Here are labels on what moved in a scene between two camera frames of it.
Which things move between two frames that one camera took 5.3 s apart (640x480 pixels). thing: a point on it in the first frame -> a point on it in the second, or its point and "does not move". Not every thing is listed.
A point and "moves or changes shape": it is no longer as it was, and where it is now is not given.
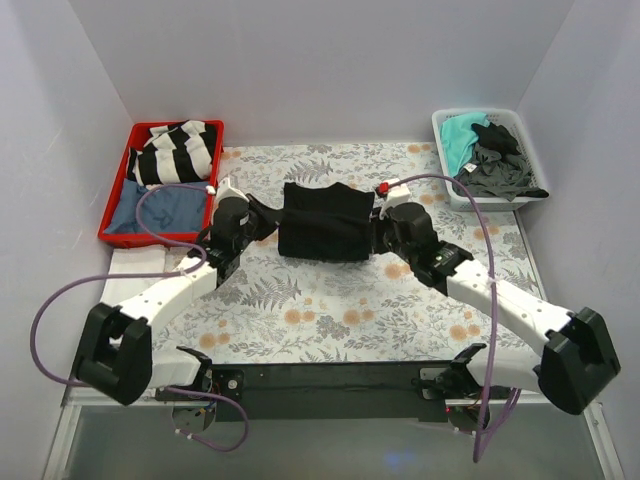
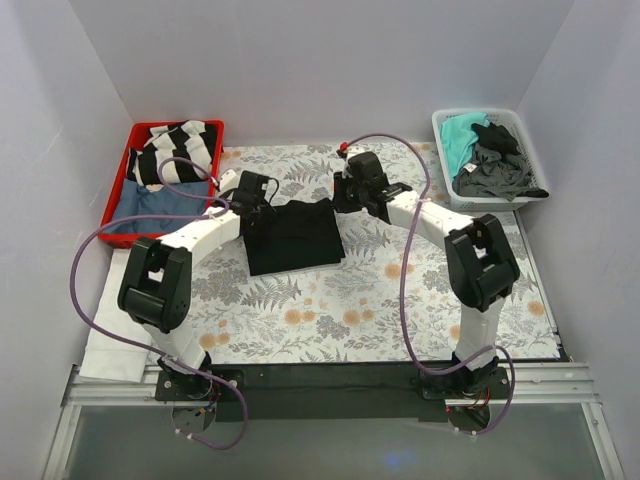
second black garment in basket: (496, 138) does not move
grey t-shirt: (491, 175) does not move
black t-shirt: (331, 222) moves or changes shape
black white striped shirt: (180, 152) does not move
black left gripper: (261, 215) -> (255, 213)
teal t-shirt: (459, 138) does not move
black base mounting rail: (329, 390) does not move
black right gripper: (378, 227) -> (343, 195)
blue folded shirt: (168, 210) does not move
